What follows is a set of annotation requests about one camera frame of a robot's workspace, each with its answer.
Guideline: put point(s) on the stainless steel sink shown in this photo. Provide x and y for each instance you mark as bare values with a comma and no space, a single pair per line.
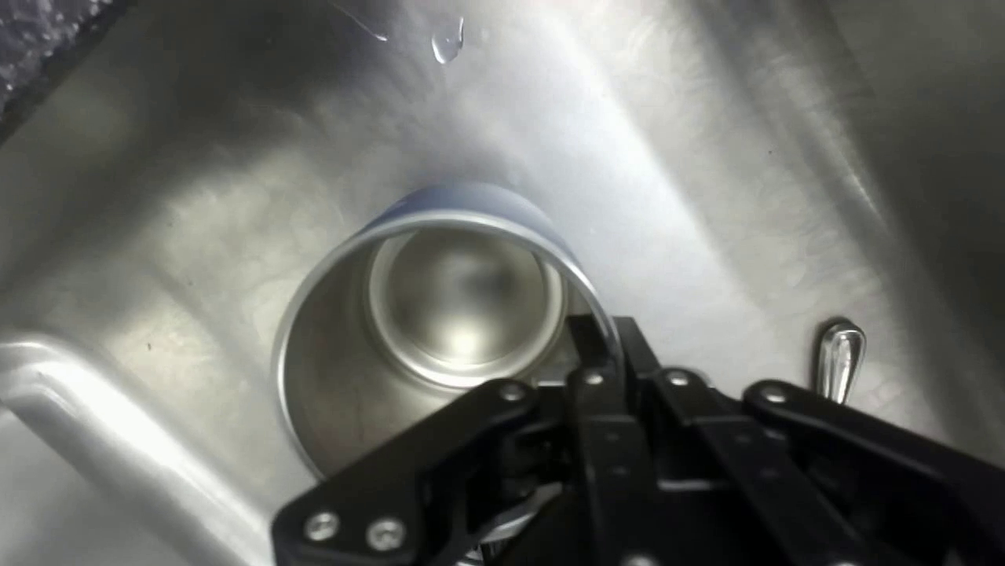
679,159

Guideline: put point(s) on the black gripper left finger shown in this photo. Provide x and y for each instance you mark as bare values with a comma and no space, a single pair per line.
471,482

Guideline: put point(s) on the silver butter knife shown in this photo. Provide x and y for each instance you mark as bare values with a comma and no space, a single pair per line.
840,363

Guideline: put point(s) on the stainless steel cup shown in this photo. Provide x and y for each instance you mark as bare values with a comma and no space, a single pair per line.
348,379

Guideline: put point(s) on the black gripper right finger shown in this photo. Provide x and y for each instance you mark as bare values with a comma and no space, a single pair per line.
819,482

